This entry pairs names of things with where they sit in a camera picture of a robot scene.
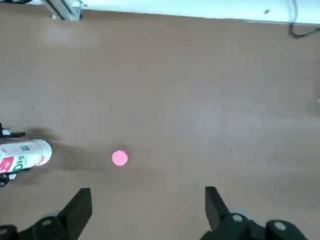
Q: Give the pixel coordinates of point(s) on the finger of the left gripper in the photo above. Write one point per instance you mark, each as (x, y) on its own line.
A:
(6, 178)
(11, 133)

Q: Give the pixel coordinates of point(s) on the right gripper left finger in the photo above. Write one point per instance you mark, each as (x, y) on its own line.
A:
(72, 217)

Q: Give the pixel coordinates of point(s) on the pink bottle cap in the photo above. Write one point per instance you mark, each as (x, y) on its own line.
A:
(120, 158)

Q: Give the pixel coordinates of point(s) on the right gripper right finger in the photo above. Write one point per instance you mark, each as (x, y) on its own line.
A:
(225, 220)

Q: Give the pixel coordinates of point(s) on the aluminium frame post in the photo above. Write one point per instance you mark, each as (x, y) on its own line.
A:
(62, 8)

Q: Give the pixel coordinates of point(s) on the white drink bottle pink label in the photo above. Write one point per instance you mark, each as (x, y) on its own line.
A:
(27, 156)

